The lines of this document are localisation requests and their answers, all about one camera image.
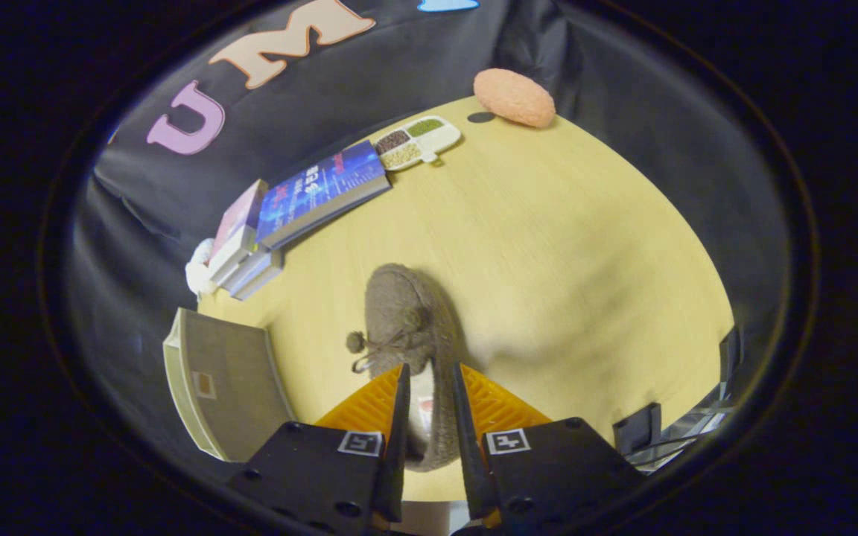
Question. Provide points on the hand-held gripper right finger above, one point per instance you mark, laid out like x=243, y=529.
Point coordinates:
x=468, y=447

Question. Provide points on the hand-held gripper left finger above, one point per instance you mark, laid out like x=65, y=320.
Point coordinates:
x=399, y=447

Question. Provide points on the brown fuzzy shoe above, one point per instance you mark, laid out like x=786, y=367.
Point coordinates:
x=407, y=313

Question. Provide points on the cream fabric storage box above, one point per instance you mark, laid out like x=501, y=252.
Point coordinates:
x=232, y=387

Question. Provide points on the black table clamp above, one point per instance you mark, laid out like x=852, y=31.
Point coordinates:
x=637, y=428
x=731, y=353

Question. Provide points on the grey books under pink book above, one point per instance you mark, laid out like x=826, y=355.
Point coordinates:
x=254, y=275

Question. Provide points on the white plush ball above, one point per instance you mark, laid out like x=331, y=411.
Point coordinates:
x=196, y=272

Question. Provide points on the blue book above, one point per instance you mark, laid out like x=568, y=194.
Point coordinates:
x=321, y=190

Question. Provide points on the pink book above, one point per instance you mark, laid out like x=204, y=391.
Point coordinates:
x=239, y=223

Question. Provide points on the white compartment tray with grains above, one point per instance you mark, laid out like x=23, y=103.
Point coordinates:
x=418, y=143

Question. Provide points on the orange fuzzy oval sponge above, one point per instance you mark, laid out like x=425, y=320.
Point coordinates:
x=515, y=97

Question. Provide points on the black backdrop cloth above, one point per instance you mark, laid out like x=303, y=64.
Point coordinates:
x=414, y=59

